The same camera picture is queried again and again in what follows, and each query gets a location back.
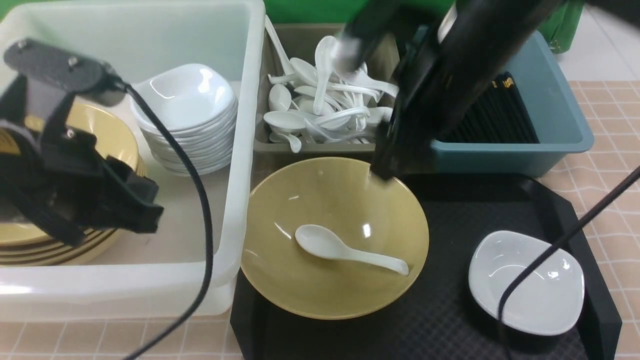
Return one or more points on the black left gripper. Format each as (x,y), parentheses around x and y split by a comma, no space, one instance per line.
(52,175)

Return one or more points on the white ceramic soup spoon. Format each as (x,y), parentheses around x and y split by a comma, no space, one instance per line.
(321,242)

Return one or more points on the yellow noodle bowl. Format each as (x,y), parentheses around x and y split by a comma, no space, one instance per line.
(367,214)

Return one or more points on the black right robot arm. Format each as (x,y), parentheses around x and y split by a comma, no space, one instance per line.
(444,76)

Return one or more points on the top yellow bowl in stack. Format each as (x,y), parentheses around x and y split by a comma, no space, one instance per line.
(114,138)

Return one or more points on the large translucent white plastic bin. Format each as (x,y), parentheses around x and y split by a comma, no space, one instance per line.
(151,275)

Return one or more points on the stack of white plates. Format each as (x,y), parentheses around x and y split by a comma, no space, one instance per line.
(199,107)

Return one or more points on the pile of white spoons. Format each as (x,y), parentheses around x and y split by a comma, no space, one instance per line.
(311,108)

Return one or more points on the black plastic serving tray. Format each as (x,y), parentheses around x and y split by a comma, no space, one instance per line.
(437,319)

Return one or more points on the black chopsticks bundle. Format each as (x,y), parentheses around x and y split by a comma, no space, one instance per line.
(498,116)

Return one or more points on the small white square dish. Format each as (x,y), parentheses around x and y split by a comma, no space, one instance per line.
(548,303)

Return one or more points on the blue chopstick bin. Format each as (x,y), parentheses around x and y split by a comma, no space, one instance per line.
(558,121)

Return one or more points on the green container in background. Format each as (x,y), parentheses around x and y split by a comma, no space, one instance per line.
(560,27)

